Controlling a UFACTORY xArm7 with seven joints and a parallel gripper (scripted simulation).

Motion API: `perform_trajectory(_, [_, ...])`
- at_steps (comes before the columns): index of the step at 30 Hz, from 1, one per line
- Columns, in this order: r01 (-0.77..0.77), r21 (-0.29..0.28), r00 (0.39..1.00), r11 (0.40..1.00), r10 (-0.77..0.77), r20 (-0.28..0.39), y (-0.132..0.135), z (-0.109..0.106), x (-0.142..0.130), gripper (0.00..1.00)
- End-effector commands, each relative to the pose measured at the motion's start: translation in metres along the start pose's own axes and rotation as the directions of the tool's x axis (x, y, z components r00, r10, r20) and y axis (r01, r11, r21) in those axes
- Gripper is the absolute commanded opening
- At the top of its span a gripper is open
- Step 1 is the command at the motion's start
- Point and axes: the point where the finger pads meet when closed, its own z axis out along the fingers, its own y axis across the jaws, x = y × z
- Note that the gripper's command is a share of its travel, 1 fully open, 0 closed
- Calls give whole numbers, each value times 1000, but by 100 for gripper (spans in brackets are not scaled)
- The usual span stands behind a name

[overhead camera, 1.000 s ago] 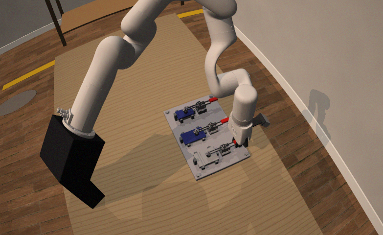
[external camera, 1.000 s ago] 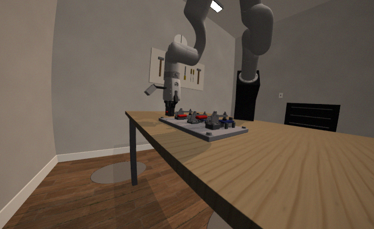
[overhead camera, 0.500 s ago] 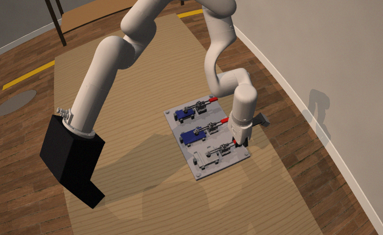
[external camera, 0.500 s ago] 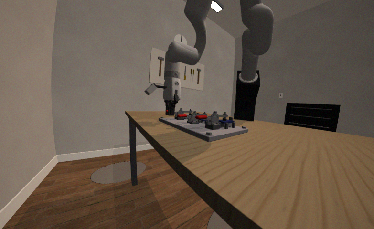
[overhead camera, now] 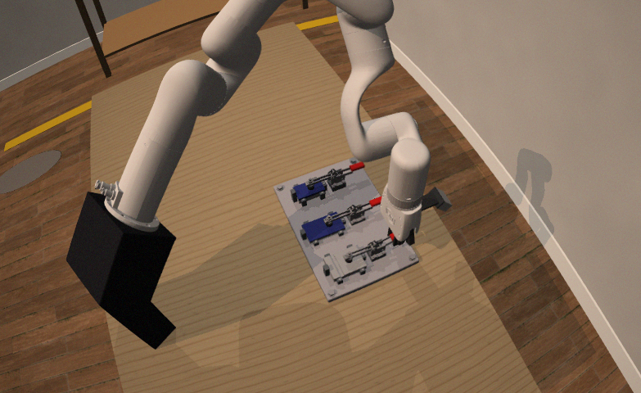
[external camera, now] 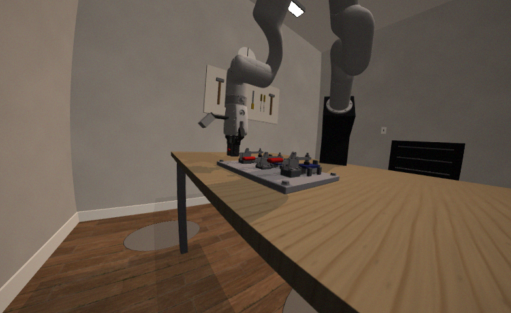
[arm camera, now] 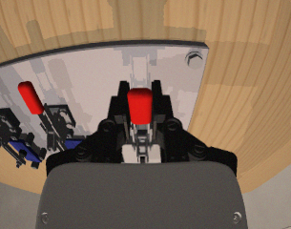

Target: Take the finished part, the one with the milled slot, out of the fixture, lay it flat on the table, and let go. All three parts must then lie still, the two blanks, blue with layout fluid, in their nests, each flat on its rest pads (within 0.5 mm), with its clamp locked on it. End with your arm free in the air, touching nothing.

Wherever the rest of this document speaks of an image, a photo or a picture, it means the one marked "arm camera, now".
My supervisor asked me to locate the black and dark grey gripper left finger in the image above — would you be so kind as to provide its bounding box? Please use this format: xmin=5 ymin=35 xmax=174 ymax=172
xmin=46 ymin=80 xmax=131 ymax=176

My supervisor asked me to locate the grey fixture plate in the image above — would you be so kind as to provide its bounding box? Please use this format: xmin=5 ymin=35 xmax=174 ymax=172
xmin=0 ymin=39 xmax=209 ymax=159

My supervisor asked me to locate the blue flat plate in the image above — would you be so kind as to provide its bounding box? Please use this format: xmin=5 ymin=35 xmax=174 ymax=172
xmin=65 ymin=135 xmax=86 ymax=149
xmin=9 ymin=133 xmax=42 ymax=163

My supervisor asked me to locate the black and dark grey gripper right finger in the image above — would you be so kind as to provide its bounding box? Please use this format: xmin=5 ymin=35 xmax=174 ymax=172
xmin=151 ymin=80 xmax=238 ymax=176

